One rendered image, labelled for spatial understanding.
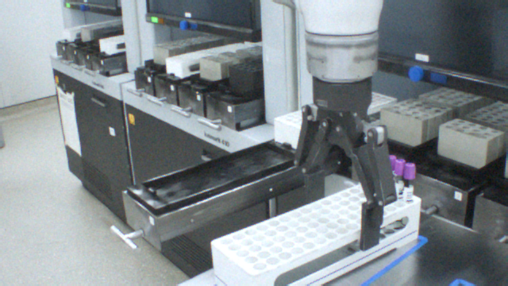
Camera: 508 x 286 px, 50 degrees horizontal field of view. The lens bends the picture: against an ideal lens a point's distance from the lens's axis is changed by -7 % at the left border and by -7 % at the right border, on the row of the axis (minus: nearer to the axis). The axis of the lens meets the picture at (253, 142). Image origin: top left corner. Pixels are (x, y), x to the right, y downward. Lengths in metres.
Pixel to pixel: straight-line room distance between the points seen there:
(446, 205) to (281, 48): 0.61
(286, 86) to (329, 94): 0.78
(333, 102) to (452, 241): 0.30
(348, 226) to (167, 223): 0.35
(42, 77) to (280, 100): 3.31
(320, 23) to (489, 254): 0.41
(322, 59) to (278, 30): 0.78
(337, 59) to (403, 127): 0.55
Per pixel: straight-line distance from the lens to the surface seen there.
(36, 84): 4.61
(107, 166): 2.49
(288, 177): 1.12
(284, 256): 0.71
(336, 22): 0.66
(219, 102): 1.56
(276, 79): 1.49
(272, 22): 1.46
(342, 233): 0.77
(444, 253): 0.84
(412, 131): 1.19
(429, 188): 1.10
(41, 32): 4.57
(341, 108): 0.69
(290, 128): 1.17
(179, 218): 1.00
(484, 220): 1.05
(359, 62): 0.68
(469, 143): 1.11
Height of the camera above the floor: 1.26
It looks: 21 degrees down
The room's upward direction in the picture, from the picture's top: 3 degrees counter-clockwise
